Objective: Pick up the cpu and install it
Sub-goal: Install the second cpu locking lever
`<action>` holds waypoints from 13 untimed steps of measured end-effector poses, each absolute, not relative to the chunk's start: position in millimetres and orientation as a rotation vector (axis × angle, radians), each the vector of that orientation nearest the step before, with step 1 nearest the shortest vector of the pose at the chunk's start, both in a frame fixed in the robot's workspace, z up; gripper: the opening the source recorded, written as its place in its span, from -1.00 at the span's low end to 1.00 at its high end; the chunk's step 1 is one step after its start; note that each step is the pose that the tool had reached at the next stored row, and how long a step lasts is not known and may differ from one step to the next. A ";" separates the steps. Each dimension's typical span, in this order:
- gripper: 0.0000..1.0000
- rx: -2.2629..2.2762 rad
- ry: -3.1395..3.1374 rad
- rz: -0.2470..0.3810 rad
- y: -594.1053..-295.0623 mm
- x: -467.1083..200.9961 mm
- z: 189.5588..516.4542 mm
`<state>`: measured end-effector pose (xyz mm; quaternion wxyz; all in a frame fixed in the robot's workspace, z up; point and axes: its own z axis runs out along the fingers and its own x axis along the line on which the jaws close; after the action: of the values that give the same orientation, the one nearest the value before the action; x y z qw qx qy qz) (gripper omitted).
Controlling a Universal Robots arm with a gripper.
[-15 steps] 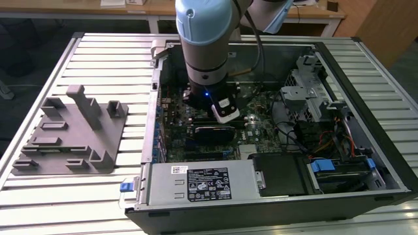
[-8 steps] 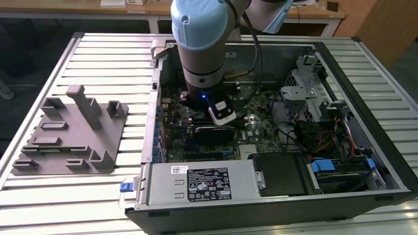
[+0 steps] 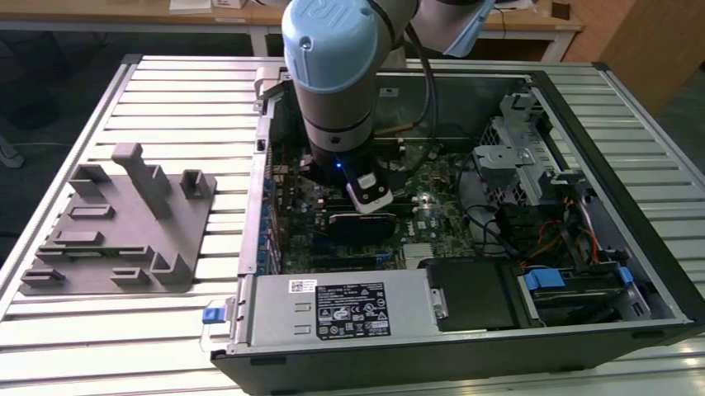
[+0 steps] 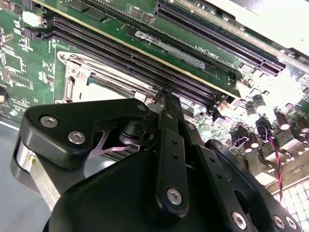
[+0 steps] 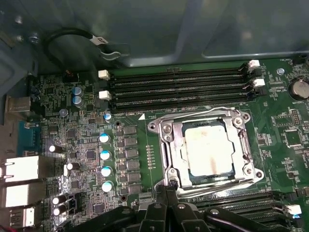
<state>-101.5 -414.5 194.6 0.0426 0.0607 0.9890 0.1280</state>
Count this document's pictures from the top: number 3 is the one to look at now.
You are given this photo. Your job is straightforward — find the black graphics card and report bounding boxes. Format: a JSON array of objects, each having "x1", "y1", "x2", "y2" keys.
[{"x1": 324, "y1": 210, "x2": 399, "y2": 251}]

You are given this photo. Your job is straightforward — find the black expansion slot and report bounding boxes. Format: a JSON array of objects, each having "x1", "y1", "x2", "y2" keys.
[{"x1": 311, "y1": 254, "x2": 389, "y2": 268}]

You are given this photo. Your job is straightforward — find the silver finned heatsink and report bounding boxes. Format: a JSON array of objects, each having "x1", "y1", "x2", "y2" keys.
[{"x1": 400, "y1": 243, "x2": 437, "y2": 269}]

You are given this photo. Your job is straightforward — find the green motherboard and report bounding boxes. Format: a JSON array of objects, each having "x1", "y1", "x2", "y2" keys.
[{"x1": 266, "y1": 138, "x2": 481, "y2": 276}]

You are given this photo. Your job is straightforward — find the black power supply label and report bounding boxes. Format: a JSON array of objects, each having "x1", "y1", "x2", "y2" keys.
[{"x1": 313, "y1": 282, "x2": 391, "y2": 340}]

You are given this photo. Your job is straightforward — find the silver perforated drive cage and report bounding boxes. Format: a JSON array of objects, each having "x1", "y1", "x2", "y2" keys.
[{"x1": 475, "y1": 92, "x2": 558, "y2": 207}]

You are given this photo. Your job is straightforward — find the grey power supply unit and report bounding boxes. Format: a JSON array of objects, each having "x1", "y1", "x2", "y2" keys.
[{"x1": 224, "y1": 270, "x2": 449, "y2": 356}]

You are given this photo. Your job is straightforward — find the grey plastic parts rack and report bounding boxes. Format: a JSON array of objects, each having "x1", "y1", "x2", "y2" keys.
[{"x1": 19, "y1": 142, "x2": 218, "y2": 296}]

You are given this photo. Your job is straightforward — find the black plastic shroud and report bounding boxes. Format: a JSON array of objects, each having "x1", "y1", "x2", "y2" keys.
[{"x1": 417, "y1": 257, "x2": 531, "y2": 333}]

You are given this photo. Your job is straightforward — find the blue disk carrier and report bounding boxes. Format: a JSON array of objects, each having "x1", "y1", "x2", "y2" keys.
[{"x1": 522, "y1": 266, "x2": 567, "y2": 292}]

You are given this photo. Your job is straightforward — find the white paper stack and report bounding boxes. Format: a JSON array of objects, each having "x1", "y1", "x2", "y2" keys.
[{"x1": 166, "y1": 0, "x2": 213, "y2": 12}]

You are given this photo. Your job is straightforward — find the black open PC case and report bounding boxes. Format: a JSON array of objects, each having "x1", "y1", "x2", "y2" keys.
[{"x1": 209, "y1": 61, "x2": 705, "y2": 396}]

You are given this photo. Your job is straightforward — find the black hard disk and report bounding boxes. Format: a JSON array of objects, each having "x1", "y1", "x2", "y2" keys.
[{"x1": 531, "y1": 276, "x2": 635, "y2": 327}]

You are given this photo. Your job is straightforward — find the grey chair leg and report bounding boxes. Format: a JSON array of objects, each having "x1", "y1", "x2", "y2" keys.
[{"x1": 0, "y1": 134, "x2": 26, "y2": 168}]

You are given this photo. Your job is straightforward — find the wooden cabinet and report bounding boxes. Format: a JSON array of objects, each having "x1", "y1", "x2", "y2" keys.
[{"x1": 562, "y1": 0, "x2": 705, "y2": 115}]

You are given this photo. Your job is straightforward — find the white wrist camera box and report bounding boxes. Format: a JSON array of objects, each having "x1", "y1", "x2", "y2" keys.
[{"x1": 344, "y1": 172, "x2": 395, "y2": 215}]

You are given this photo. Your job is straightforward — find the black cable copper plug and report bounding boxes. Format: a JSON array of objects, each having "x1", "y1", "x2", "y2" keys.
[{"x1": 379, "y1": 22, "x2": 441, "y2": 160}]

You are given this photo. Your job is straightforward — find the grey metal bracket plate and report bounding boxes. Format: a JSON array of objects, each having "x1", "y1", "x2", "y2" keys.
[{"x1": 471, "y1": 144, "x2": 538, "y2": 186}]

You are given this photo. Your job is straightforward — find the yellow orange power wires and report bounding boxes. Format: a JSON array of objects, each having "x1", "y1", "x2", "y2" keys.
[{"x1": 526, "y1": 233, "x2": 571, "y2": 260}]

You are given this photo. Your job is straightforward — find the wooden desk white frame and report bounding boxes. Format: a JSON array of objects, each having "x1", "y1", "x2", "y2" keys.
[{"x1": 0, "y1": 0, "x2": 586, "y2": 63}]

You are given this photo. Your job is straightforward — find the red data cable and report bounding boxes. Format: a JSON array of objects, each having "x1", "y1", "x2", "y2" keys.
[{"x1": 583, "y1": 229, "x2": 602, "y2": 265}]

